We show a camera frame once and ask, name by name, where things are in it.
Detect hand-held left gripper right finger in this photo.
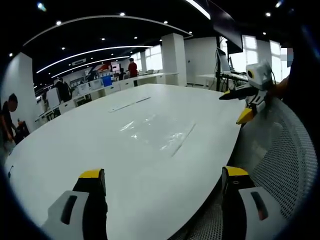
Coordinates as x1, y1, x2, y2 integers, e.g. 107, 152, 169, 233
220, 165, 289, 240

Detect clear plastic food packaging bag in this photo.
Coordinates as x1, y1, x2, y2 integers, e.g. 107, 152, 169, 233
118, 112, 163, 141
107, 95, 152, 114
148, 120, 199, 159

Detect black hanging monitor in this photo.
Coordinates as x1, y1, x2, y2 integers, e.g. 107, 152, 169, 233
211, 0, 245, 54

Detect equipment stand with laptop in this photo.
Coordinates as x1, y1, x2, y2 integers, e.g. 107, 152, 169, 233
214, 47, 250, 92

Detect white background desk row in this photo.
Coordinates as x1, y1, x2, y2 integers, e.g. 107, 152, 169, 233
34, 71, 181, 121

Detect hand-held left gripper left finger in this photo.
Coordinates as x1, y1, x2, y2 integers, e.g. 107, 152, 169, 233
40, 168, 109, 240

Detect blue screen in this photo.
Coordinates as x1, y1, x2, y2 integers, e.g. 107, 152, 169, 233
101, 75, 114, 88

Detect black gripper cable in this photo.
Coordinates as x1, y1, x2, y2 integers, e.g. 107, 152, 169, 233
266, 64, 278, 86

